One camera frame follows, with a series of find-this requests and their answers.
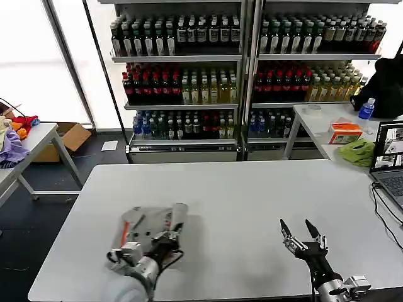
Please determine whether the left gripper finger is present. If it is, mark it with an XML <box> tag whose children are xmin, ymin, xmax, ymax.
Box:
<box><xmin>152</xmin><ymin>230</ymin><xmax>173</xmax><ymax>245</ymax></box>
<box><xmin>169</xmin><ymin>221</ymin><xmax>185</xmax><ymax>243</ymax></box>

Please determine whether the black bag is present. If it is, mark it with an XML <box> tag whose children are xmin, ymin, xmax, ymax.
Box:
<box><xmin>349</xmin><ymin>56</ymin><xmax>403</xmax><ymax>120</ymax></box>

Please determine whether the purple cloth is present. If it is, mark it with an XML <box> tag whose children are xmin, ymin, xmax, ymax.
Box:
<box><xmin>0</xmin><ymin>128</ymin><xmax>30</xmax><ymax>165</ymax></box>

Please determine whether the grey laptop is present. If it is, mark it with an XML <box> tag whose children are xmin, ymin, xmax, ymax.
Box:
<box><xmin>368</xmin><ymin>120</ymin><xmax>403</xmax><ymax>212</ymax></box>

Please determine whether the pale yellow cloth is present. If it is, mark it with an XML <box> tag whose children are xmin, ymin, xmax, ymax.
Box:
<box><xmin>0</xmin><ymin>115</ymin><xmax>13</xmax><ymax>151</ymax></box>

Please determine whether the blue water bottle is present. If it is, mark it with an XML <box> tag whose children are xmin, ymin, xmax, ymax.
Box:
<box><xmin>358</xmin><ymin>98</ymin><xmax>376</xmax><ymax>121</ymax></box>

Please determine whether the grey shirt with colourful print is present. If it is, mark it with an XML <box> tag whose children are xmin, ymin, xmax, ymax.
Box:
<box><xmin>118</xmin><ymin>203</ymin><xmax>190</xmax><ymax>250</ymax></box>

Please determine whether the grey window frame post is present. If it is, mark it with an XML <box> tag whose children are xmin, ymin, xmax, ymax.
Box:
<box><xmin>42</xmin><ymin>0</ymin><xmax>97</xmax><ymax>127</ymax></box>

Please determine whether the thin black pole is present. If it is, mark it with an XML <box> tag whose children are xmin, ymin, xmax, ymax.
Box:
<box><xmin>82</xmin><ymin>0</ymin><xmax>134</xmax><ymax>165</ymax></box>

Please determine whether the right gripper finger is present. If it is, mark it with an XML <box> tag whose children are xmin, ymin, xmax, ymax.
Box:
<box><xmin>304</xmin><ymin>218</ymin><xmax>329</xmax><ymax>251</ymax></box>
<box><xmin>279</xmin><ymin>218</ymin><xmax>305</xmax><ymax>253</ymax></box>

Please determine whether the bottle shelf with wide frame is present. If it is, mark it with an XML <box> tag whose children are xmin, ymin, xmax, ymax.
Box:
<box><xmin>245</xmin><ymin>0</ymin><xmax>389</xmax><ymax>161</ymax></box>

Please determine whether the white desk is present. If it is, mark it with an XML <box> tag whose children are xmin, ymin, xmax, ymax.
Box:
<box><xmin>282</xmin><ymin>103</ymin><xmax>403</xmax><ymax>177</ymax></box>

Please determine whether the orange tissue box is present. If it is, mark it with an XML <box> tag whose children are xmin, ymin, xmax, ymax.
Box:
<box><xmin>327</xmin><ymin>121</ymin><xmax>363</xmax><ymax>145</ymax></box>

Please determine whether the white side table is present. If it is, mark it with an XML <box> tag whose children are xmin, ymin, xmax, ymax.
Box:
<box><xmin>0</xmin><ymin>122</ymin><xmax>83</xmax><ymax>208</ymax></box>

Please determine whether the red cloth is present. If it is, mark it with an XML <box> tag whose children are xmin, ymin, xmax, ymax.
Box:
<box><xmin>11</xmin><ymin>115</ymin><xmax>41</xmax><ymax>134</ymax></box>

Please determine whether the cardboard box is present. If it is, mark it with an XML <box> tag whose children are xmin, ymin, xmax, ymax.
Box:
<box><xmin>33</xmin><ymin>121</ymin><xmax>93</xmax><ymax>163</ymax></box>

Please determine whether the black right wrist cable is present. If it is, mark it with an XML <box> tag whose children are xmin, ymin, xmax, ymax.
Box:
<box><xmin>309</xmin><ymin>267</ymin><xmax>318</xmax><ymax>302</ymax></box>

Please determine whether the thin curved wire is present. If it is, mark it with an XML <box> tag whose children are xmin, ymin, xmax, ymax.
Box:
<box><xmin>0</xmin><ymin>97</ymin><xmax>26</xmax><ymax>118</ymax></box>

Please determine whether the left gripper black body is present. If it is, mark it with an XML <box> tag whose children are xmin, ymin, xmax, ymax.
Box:
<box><xmin>147</xmin><ymin>238</ymin><xmax>184</xmax><ymax>272</ymax></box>

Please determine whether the green cloth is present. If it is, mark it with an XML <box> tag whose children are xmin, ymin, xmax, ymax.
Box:
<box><xmin>338</xmin><ymin>137</ymin><xmax>375</xmax><ymax>168</ymax></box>

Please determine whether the black laptop cable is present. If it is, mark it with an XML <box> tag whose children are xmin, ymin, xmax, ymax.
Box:
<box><xmin>371</xmin><ymin>181</ymin><xmax>403</xmax><ymax>243</ymax></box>

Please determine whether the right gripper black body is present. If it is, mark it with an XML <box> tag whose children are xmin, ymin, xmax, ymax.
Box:
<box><xmin>294</xmin><ymin>240</ymin><xmax>335</xmax><ymax>281</ymax></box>

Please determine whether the bottle shelf with narrow frame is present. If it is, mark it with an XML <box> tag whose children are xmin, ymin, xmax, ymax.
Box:
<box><xmin>97</xmin><ymin>0</ymin><xmax>250</xmax><ymax>164</ymax></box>

